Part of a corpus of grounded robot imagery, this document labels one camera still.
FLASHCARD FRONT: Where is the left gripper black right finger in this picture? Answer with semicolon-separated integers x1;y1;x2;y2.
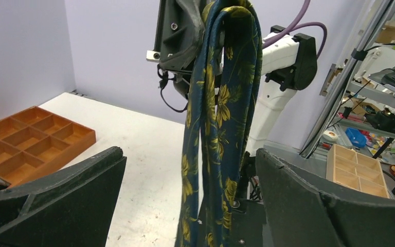
255;148;395;246

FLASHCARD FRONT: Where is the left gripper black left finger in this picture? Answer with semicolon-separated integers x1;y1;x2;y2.
0;146;127;246

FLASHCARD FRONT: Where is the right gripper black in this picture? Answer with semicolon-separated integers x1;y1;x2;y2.
154;0;205;99

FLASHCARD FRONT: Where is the orange wooden compartment tray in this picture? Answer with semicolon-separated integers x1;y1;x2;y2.
0;107;96;187

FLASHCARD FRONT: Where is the blue yellow floral tie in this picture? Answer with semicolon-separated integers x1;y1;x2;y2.
175;1;263;246

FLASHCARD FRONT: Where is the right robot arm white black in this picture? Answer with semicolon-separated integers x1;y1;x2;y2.
146;1;321;157

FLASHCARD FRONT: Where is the light wooden compartment tray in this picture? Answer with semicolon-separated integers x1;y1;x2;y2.
326;145;390;199

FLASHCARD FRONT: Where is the blue plastic bin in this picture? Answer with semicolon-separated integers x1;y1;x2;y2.
345;127;367;148

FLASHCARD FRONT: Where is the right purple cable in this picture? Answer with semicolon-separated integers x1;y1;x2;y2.
261;0;328;59

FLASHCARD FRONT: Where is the aluminium frame post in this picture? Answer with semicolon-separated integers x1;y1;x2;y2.
299;1;395;158

